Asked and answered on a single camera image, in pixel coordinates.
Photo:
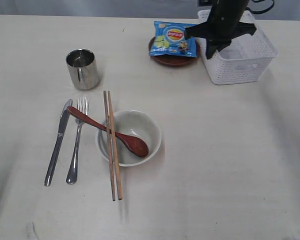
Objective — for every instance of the silver foil packet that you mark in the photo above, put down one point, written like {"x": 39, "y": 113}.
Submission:
{"x": 81, "y": 64}

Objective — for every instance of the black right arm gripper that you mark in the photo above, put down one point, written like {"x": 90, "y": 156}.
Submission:
{"x": 220, "y": 28}

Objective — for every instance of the white floral ceramic bowl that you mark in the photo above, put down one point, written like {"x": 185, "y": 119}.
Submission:
{"x": 138, "y": 137}

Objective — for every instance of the grey backdrop curtain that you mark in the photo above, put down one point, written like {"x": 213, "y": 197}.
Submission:
{"x": 156, "y": 9}

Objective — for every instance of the white perforated plastic basket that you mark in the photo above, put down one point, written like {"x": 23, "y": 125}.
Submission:
{"x": 244, "y": 61}

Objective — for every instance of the blue chips snack bag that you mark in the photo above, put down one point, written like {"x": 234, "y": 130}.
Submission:
{"x": 174, "y": 30}

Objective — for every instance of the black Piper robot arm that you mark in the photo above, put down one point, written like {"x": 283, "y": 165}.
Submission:
{"x": 231, "y": 5}

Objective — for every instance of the dark brown round plate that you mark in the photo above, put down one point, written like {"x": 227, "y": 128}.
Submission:
{"x": 173, "y": 61}

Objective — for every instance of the silver metal fork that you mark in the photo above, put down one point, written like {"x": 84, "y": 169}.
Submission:
{"x": 72, "y": 175}

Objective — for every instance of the brown wooden spoon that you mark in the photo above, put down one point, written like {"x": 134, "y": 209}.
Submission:
{"x": 134, "y": 144}

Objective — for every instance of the silver table knife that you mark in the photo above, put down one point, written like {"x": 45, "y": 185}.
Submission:
{"x": 60, "y": 134}

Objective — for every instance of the wooden chopstick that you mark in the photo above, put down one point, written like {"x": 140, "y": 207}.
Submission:
{"x": 109, "y": 145}
{"x": 114, "y": 148}

